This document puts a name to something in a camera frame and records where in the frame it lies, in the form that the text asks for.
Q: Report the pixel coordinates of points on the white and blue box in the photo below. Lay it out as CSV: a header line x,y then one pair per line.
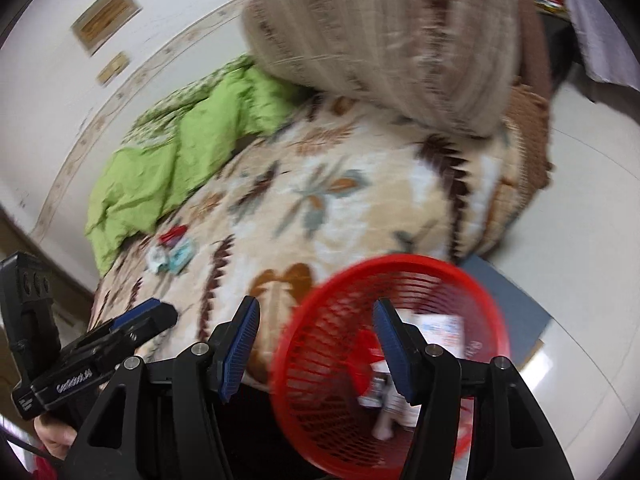
x,y
440,332

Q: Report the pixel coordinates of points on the red patterned garment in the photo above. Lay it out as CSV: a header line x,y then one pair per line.
x,y
45,470

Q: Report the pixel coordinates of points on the white spray bottle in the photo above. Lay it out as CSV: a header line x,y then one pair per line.
x,y
392,420

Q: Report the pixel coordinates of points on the green blanket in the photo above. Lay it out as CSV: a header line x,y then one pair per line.
x,y
200,135

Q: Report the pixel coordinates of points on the teal packet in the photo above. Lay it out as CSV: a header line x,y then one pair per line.
x,y
181,257

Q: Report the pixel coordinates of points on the leaf printed blanket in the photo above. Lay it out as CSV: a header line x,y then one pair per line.
x,y
350,200

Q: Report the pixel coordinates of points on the person's left hand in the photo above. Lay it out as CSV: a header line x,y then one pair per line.
x,y
52,435

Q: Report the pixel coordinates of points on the crumpled white wrapper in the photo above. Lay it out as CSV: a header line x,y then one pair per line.
x,y
157,259

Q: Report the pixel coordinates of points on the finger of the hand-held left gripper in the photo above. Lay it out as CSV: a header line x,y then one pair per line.
x,y
140,312

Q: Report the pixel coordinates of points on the dark cabinet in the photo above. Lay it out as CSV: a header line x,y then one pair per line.
x,y
562,50

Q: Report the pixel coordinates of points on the large wooden wall frame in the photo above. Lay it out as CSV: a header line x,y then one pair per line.
x,y
106,17

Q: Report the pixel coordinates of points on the brown cloth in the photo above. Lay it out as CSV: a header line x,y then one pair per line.
x,y
530,125

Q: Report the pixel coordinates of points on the white cloth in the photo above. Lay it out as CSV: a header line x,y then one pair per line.
x,y
605,30

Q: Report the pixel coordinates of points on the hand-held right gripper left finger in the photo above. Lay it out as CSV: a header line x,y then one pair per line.
x,y
240,350

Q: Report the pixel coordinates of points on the red plastic mesh basket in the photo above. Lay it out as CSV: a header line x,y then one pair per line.
x,y
320,340

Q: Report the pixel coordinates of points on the small wooden wall frame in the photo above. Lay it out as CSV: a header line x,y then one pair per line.
x,y
114,68

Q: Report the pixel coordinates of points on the beige striped pillow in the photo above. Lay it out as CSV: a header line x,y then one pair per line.
x,y
375,35

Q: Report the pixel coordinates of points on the small red wrapper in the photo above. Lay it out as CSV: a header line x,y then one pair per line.
x,y
172,236

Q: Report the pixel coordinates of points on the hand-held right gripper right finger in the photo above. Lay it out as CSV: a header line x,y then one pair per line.
x,y
392,355

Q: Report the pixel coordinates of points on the blue floor mat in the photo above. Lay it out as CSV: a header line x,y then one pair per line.
x,y
515,305

